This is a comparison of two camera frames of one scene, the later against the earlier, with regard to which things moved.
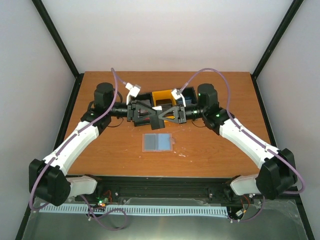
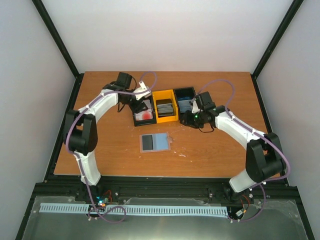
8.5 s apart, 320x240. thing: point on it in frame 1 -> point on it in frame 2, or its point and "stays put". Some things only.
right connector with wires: (239, 213) stays put
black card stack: (167, 103) stays put
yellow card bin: (164, 95) stays put
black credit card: (156, 123) -> (147, 142)
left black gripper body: (129, 114) -> (135, 108)
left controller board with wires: (106, 199) stays put
